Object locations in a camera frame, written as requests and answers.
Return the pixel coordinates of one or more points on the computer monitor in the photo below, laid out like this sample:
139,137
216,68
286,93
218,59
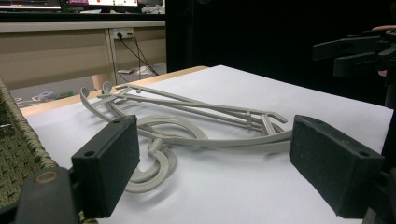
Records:
29,3
101,2

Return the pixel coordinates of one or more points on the crumpled white cloth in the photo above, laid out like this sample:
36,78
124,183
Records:
153,9

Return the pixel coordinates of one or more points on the beige desk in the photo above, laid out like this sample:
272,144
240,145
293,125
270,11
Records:
62,56

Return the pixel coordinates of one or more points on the white power outlet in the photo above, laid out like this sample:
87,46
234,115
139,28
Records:
124,33

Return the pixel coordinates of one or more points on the white table sheet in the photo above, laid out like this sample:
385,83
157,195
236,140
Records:
233,186

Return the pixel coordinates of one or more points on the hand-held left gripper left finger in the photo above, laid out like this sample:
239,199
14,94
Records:
106,165

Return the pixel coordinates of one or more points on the grey plastic clothes hanger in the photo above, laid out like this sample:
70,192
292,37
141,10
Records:
92,109
186,100

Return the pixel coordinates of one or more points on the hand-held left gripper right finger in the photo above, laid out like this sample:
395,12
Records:
336,168

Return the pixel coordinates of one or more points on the green woven basket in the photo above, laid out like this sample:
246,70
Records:
18,149

